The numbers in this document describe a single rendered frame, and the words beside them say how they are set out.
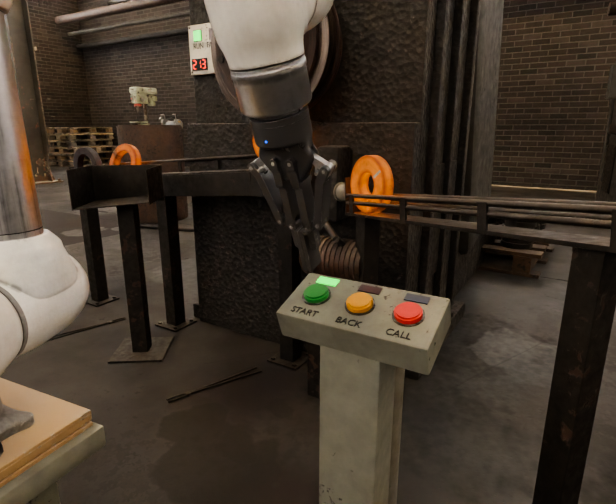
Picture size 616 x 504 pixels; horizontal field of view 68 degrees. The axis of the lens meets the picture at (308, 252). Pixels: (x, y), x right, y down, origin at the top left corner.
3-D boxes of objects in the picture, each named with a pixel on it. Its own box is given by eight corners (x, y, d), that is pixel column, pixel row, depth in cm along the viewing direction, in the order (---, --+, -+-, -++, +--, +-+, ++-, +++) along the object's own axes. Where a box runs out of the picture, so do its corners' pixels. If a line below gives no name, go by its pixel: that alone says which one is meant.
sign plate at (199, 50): (194, 75, 184) (191, 26, 179) (244, 71, 171) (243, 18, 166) (190, 75, 182) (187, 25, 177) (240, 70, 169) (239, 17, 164)
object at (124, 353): (112, 339, 190) (90, 165, 171) (176, 337, 191) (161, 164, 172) (93, 364, 170) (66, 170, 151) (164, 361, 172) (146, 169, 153)
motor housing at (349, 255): (316, 376, 162) (317, 230, 147) (373, 395, 150) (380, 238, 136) (296, 394, 151) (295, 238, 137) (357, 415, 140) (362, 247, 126)
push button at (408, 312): (400, 307, 67) (399, 298, 66) (426, 313, 65) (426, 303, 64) (390, 325, 64) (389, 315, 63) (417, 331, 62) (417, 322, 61)
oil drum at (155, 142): (160, 210, 485) (153, 123, 462) (201, 216, 455) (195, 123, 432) (112, 219, 436) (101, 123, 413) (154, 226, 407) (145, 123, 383)
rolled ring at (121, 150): (107, 184, 208) (113, 186, 211) (133, 184, 198) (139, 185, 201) (110, 144, 208) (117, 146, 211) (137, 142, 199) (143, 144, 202)
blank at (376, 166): (370, 221, 129) (360, 222, 127) (353, 174, 133) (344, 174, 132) (401, 195, 116) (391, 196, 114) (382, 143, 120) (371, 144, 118)
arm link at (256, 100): (257, 55, 58) (268, 101, 62) (213, 74, 52) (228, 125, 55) (319, 48, 54) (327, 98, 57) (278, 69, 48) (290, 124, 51)
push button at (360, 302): (354, 298, 71) (352, 289, 70) (378, 303, 69) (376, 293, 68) (342, 314, 68) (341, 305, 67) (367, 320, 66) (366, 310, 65)
